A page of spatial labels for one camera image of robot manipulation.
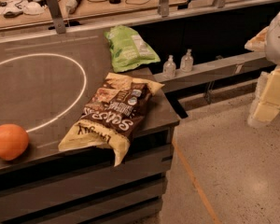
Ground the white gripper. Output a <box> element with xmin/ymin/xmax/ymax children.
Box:
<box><xmin>247</xmin><ymin>65</ymin><xmax>280</xmax><ymax>128</ymax></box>

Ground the brown chip bag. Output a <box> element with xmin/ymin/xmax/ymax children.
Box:
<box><xmin>58</xmin><ymin>73</ymin><xmax>163</xmax><ymax>166</ymax></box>

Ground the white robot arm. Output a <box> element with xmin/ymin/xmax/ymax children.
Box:
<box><xmin>245</xmin><ymin>11</ymin><xmax>280</xmax><ymax>128</ymax></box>

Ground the green chip bag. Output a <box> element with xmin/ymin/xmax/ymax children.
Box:
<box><xmin>105</xmin><ymin>25</ymin><xmax>161</xmax><ymax>73</ymax></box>

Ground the grey metal shelf ledge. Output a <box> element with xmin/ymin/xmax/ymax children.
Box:
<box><xmin>154</xmin><ymin>52</ymin><xmax>273</xmax><ymax>93</ymax></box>

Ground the right clear sanitizer bottle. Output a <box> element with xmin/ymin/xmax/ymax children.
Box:
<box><xmin>180</xmin><ymin>49</ymin><xmax>193</xmax><ymax>72</ymax></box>

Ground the clear sanitizer bottle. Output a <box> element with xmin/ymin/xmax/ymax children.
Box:
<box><xmin>162</xmin><ymin>55</ymin><xmax>176</xmax><ymax>78</ymax></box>
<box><xmin>180</xmin><ymin>49</ymin><xmax>193</xmax><ymax>72</ymax></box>

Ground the left clear sanitizer bottle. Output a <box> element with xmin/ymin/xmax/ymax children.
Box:
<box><xmin>162</xmin><ymin>55</ymin><xmax>176</xmax><ymax>78</ymax></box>

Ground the grey handheld tool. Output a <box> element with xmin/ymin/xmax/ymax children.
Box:
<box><xmin>65</xmin><ymin>0</ymin><xmax>81</xmax><ymax>14</ymax></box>

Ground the dark counter cabinet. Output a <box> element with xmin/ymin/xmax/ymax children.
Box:
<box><xmin>0</xmin><ymin>31</ymin><xmax>179</xmax><ymax>224</ymax></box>

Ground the white face mask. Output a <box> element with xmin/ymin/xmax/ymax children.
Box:
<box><xmin>22</xmin><ymin>2</ymin><xmax>45</xmax><ymax>15</ymax></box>

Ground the orange fruit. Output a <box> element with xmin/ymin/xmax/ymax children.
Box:
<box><xmin>0</xmin><ymin>124</ymin><xmax>29</xmax><ymax>161</ymax></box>

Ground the middle metal bracket post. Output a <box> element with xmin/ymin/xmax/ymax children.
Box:
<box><xmin>158</xmin><ymin>0</ymin><xmax>169</xmax><ymax>17</ymax></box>

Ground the left metal bracket post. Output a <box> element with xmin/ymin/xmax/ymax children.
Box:
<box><xmin>46</xmin><ymin>0</ymin><xmax>66</xmax><ymax>34</ymax></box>

